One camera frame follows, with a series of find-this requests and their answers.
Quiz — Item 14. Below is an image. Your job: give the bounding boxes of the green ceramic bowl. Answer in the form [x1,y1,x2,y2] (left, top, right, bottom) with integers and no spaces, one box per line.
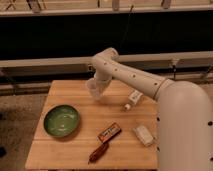
[43,105,80,138]

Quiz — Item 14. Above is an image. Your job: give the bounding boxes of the wooden table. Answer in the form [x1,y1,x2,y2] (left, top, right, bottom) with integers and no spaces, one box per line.
[25,80,157,170]

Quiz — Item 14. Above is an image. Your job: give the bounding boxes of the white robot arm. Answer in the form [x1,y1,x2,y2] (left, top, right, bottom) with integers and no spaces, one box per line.
[92,48,213,171]

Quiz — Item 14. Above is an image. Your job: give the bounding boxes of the white wrapped packet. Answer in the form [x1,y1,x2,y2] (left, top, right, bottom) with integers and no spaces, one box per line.
[133,125,154,147]

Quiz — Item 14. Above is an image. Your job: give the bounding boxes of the black hanging cable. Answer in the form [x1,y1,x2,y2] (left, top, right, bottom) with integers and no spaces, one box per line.
[113,3,135,54]

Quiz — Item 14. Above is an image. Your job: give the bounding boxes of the white tube with cap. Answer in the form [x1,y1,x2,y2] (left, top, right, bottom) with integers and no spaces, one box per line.
[124,90,143,111]

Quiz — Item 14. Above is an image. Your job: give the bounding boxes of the pale robot gripper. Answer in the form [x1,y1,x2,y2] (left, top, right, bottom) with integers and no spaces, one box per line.
[94,76,111,97]

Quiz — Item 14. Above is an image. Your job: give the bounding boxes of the brown candy bar wrapper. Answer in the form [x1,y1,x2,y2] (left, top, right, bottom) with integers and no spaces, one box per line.
[98,123,122,143]

